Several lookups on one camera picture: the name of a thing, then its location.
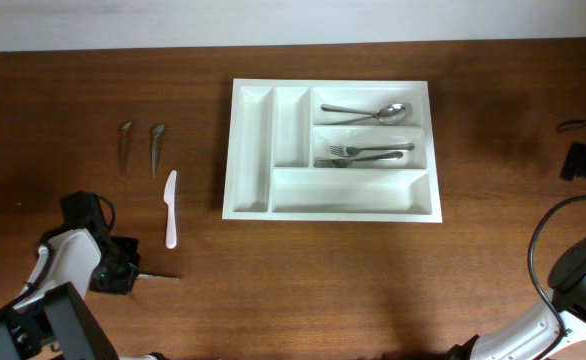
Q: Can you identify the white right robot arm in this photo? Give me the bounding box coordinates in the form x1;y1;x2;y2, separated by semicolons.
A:
444;195;586;360

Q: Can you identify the white plastic cutlery tray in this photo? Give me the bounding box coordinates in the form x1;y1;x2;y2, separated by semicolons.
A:
222;79;443;223

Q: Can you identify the metal fork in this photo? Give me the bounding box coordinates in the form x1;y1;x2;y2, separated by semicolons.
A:
314;152;403;168
327;143;415;157

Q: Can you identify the dark metal knife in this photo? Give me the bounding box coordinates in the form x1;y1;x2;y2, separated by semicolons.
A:
151;124;165;177
118;121;133;176

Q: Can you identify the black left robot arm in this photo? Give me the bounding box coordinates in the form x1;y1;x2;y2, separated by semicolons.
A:
0;191;140;359

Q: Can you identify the metal spoon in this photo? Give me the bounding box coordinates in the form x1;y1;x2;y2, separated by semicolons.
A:
322;107;407;125
320;103;407;117

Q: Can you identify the dark metal rod utensil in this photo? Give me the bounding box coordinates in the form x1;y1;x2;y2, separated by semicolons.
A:
137;273;181;281

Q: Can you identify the white plastic knife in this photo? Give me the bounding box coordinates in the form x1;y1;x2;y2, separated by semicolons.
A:
163;170;178;249

